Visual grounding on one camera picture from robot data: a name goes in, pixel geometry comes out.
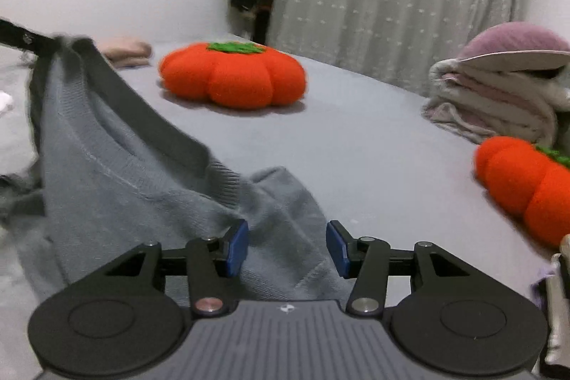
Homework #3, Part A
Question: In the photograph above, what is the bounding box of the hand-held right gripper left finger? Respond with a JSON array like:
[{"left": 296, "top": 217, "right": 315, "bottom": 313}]
[{"left": 103, "top": 220, "right": 249, "bottom": 316}]

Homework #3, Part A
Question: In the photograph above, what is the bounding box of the folded pink garment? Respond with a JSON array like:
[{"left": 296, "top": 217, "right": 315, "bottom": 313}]
[{"left": 98, "top": 37, "right": 153, "bottom": 69}]

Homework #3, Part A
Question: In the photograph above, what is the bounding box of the grey knit sweater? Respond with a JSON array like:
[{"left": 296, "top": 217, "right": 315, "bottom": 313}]
[{"left": 0, "top": 35, "right": 357, "bottom": 309}]

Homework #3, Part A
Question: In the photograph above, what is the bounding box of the black and white folded garment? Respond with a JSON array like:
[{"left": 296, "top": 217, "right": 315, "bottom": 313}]
[{"left": 532, "top": 234, "right": 570, "bottom": 367}]

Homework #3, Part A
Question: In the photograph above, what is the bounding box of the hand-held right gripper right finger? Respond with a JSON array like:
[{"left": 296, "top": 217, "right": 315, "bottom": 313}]
[{"left": 326, "top": 220, "right": 472, "bottom": 316}]

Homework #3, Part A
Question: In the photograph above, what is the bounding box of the purple pillow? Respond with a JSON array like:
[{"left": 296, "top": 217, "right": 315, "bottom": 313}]
[{"left": 458, "top": 21, "right": 570, "bottom": 71}]

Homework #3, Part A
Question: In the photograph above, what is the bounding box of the large orange pumpkin cushion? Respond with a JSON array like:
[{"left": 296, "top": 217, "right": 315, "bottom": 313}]
[{"left": 159, "top": 42, "right": 307, "bottom": 110}]

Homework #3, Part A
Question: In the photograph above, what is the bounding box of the grey bed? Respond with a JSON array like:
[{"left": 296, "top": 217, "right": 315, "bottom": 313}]
[{"left": 0, "top": 39, "right": 570, "bottom": 380}]

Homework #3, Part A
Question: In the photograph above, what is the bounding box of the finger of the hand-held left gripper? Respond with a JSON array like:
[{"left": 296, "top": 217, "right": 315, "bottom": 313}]
[{"left": 0, "top": 19, "right": 58, "bottom": 57}]

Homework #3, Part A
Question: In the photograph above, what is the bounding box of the small orange pumpkin cushion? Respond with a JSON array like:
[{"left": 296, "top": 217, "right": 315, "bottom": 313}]
[{"left": 474, "top": 136, "right": 570, "bottom": 247}]

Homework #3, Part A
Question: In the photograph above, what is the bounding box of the folded white quilt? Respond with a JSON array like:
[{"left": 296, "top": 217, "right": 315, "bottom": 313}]
[{"left": 423, "top": 58, "right": 570, "bottom": 147}]

